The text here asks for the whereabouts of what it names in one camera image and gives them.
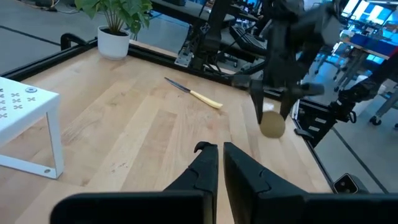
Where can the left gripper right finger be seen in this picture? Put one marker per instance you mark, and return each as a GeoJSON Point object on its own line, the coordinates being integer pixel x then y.
{"type": "Point", "coordinates": [248, 186]}

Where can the brown green toy kiwi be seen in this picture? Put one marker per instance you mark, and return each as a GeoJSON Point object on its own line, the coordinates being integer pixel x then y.
{"type": "Point", "coordinates": [273, 126]}

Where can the white perforated metal shelf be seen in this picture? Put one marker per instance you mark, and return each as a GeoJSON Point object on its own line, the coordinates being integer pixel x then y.
{"type": "Point", "coordinates": [18, 105]}

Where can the black computer keyboard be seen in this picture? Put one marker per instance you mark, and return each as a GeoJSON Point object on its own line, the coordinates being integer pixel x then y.
{"type": "Point", "coordinates": [248, 40]}

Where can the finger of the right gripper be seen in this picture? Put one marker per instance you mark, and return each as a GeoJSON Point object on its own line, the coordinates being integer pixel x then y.
{"type": "Point", "coordinates": [258, 99]}
{"type": "Point", "coordinates": [289, 104]}

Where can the green plant in white pot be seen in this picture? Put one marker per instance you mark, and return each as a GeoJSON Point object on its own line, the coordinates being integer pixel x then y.
{"type": "Point", "coordinates": [113, 46]}

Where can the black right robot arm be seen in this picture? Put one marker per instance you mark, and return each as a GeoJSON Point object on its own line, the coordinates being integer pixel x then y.
{"type": "Point", "coordinates": [320, 25]}

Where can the black table edge clamp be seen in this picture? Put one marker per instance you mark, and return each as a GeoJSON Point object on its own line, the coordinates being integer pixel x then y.
{"type": "Point", "coordinates": [303, 134]}

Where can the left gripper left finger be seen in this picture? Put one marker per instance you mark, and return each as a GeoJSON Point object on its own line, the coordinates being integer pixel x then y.
{"type": "Point", "coordinates": [199, 186]}

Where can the silver metal bracket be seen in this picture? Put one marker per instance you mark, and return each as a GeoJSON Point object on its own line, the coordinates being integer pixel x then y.
{"type": "Point", "coordinates": [183, 59]}

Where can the small black table camera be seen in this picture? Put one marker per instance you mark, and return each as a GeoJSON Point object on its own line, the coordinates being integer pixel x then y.
{"type": "Point", "coordinates": [345, 185]}

